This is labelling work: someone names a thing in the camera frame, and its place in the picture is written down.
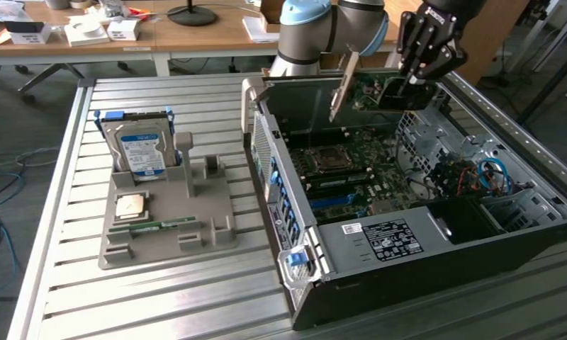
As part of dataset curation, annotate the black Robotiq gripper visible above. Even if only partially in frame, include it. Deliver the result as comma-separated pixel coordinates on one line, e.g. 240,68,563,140
395,0,486,85

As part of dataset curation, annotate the green graphics card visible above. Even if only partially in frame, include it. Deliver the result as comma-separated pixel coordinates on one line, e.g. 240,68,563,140
328,51,439,123

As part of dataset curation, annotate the wooden cabinet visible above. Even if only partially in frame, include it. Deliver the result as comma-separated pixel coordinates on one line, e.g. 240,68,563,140
386,0,534,86

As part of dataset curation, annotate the black metal pole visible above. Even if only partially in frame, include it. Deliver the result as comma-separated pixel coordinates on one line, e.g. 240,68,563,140
519,33,567,125

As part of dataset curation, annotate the perforated metal drive cage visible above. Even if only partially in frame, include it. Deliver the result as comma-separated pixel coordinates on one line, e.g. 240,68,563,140
395,109,468,171

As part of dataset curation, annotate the brown cardboard box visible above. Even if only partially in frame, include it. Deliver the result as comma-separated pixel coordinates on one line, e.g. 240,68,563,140
259,0,284,25

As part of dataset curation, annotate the white paper stack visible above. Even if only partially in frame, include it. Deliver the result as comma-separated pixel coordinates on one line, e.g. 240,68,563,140
241,16,280,44

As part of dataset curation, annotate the green motherboard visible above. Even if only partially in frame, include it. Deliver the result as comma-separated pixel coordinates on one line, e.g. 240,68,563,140
283,129,436,227

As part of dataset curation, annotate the metal CPU socket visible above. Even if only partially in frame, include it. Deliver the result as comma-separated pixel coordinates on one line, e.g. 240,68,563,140
310,145,355,174

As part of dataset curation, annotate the installed RAM stick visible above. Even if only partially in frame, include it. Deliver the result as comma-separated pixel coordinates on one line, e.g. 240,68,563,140
304,172,375,188

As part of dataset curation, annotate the wooden office desk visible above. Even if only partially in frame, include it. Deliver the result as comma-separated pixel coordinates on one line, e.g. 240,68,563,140
0,0,157,103
156,0,415,77

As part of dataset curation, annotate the black round lamp base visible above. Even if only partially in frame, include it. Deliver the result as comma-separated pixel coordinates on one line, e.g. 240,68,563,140
167,0,219,28

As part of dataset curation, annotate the long expansion slot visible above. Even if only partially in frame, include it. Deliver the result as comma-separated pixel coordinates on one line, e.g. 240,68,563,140
310,193,362,210

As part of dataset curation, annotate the metal disk bay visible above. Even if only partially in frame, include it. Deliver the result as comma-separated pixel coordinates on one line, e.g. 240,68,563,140
479,188,565,234

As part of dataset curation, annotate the grey power supply unit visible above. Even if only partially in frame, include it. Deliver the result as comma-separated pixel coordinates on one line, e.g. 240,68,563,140
315,207,455,276

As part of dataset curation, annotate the small white labelled box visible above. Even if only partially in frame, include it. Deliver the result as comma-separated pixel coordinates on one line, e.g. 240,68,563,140
107,19,141,42

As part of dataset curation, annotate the blue case release latch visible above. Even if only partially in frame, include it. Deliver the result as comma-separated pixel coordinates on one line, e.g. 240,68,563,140
286,249,312,267

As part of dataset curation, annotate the black open PC case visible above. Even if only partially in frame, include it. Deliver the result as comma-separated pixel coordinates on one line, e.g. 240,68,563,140
241,65,567,332

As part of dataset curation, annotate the hard disk in blue carrier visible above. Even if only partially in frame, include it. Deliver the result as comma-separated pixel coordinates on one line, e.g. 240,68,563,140
92,110,180,183

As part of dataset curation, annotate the flat white box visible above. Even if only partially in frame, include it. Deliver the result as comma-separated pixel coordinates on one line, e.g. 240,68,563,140
64,18,112,47

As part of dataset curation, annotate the white tape roll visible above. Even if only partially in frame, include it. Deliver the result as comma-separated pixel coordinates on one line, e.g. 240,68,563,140
69,21,105,38

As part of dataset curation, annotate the green RAM stick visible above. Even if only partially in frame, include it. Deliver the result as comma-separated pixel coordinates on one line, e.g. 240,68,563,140
108,216,197,234

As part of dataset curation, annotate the CPU chip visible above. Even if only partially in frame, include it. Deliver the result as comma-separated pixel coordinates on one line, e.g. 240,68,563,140
112,193,151,225

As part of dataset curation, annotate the grey parts rack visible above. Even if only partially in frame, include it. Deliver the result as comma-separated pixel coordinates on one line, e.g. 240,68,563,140
97,131,241,272

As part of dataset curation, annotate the white box with black insert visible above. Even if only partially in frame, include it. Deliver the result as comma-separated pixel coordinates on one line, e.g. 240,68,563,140
1,20,53,45

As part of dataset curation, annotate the clear plastic bag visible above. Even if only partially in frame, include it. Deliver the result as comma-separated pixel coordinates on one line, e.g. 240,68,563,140
0,0,29,26

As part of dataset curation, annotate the blue data wire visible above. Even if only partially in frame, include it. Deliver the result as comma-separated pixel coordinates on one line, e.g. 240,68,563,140
475,157,515,196

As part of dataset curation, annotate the red power wire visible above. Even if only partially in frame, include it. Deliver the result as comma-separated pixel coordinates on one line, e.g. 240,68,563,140
455,166,478,195

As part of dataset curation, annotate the white floor cable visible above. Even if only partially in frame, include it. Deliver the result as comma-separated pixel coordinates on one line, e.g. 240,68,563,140
0,147,60,168

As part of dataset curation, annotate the blue floor cable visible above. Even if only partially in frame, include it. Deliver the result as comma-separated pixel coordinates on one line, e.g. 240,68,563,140
0,161,25,304

